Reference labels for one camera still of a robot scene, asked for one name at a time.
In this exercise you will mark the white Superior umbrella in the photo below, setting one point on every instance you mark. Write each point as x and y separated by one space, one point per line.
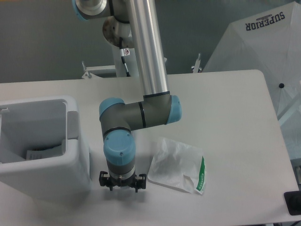
271 43

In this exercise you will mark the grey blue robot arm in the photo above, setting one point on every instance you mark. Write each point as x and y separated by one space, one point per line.
158 107

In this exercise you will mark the white plastic trash can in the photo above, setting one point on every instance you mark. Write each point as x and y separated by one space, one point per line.
43 153

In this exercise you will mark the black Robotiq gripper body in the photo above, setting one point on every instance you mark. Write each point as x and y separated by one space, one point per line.
129 182

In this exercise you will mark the black device at table edge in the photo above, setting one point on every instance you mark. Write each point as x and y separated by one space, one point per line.
293 202

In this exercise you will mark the white green plastic wrapper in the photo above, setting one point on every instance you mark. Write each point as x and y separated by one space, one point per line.
179 166

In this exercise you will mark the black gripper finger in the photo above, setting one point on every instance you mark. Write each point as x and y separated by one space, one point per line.
105 180
139 182

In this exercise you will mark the metal clamp screw right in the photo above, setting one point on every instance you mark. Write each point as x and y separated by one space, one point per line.
196 67

